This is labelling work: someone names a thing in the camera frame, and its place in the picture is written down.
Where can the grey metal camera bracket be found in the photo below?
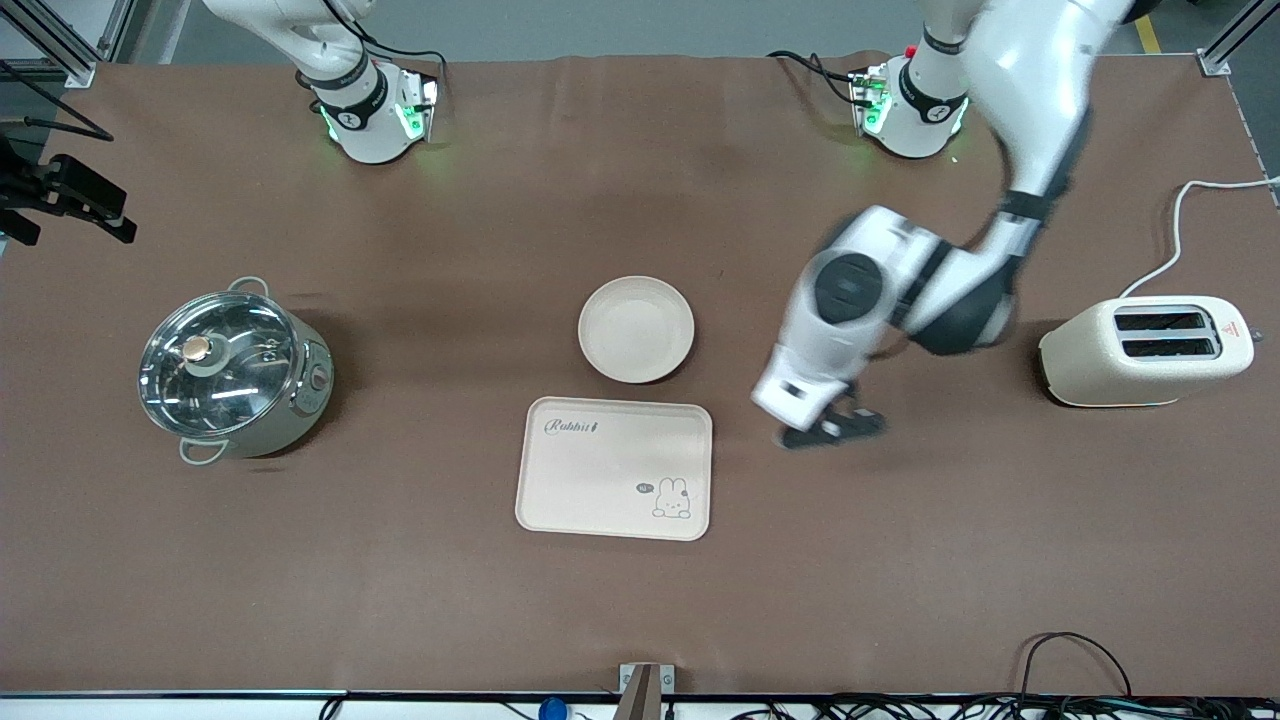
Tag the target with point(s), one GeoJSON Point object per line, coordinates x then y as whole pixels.
{"type": "Point", "coordinates": [645, 690]}

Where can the glass pot lid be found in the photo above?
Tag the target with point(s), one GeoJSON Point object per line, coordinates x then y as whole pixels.
{"type": "Point", "coordinates": [215, 365]}

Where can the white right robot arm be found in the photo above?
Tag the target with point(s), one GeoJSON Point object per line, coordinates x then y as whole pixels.
{"type": "Point", "coordinates": [360, 120]}

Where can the beige round plate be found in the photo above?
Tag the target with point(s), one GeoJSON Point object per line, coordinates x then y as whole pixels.
{"type": "Point", "coordinates": [636, 330]}

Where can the cream two-slot toaster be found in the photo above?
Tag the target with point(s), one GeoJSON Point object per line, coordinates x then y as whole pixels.
{"type": "Point", "coordinates": [1090, 365]}

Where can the beige rabbit print tray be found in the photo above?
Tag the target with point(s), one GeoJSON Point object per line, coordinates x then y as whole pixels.
{"type": "Point", "coordinates": [610, 480]}

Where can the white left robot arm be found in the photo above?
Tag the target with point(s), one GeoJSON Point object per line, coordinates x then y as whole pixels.
{"type": "Point", "coordinates": [1030, 90]}

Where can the grey-green electric pot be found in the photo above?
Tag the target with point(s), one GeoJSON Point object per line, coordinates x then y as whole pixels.
{"type": "Point", "coordinates": [300, 400]}

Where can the small blue round object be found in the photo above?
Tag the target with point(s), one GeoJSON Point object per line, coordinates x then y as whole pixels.
{"type": "Point", "coordinates": [552, 710]}

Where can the aluminium frame profile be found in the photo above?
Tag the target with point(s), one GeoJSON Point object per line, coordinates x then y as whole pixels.
{"type": "Point", "coordinates": [1235, 40]}
{"type": "Point", "coordinates": [55, 45]}

